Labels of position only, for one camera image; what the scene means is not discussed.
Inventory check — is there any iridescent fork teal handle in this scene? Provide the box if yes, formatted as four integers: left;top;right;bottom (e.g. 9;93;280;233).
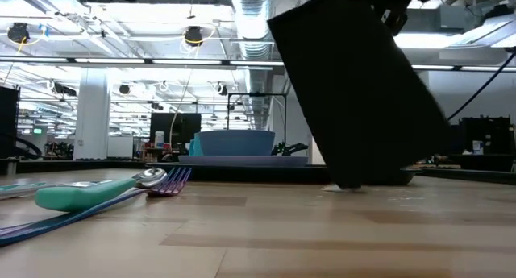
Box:
0;166;193;247

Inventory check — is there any spoon with teal handle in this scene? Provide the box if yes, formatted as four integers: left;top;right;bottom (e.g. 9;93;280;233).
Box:
33;167;169;214

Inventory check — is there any lilac plate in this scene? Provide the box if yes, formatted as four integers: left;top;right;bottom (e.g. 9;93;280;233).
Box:
177;155;310;168

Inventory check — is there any black cabinet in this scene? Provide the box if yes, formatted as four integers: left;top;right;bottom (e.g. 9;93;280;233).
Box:
459;115;516;172

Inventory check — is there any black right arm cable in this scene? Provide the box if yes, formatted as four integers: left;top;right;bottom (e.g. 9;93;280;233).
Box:
446;51;516;122

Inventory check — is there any black monitor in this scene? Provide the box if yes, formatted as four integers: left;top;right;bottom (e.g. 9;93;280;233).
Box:
149;112;202;152

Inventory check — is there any black aluminium table frame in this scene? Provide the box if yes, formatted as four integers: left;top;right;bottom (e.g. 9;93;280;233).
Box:
0;159;516;186

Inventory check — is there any long ceiling light strip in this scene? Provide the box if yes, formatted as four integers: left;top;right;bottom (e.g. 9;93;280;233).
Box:
0;56;516;73

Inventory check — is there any blue bowl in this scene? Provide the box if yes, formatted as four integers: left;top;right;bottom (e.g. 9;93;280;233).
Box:
196;129;277;157

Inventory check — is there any black ceiling cord reel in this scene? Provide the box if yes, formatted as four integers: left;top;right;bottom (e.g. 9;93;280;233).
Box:
183;25;205;48
6;21;31;44

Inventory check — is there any white building column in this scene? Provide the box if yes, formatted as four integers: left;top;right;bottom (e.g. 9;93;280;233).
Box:
73;67;111;161

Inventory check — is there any black panel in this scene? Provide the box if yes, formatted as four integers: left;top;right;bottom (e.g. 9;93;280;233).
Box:
0;85;21;160

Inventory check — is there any blue cup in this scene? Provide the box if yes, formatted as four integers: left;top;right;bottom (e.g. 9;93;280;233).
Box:
188;132;205;157

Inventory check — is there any black frame stand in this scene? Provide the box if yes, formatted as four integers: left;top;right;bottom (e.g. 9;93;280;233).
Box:
226;91;289;150

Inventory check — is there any silver spiral duct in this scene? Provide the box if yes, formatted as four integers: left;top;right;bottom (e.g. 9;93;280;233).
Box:
229;0;277;131

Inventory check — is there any dark green plastic tray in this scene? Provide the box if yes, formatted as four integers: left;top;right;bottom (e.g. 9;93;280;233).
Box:
144;161;424;187

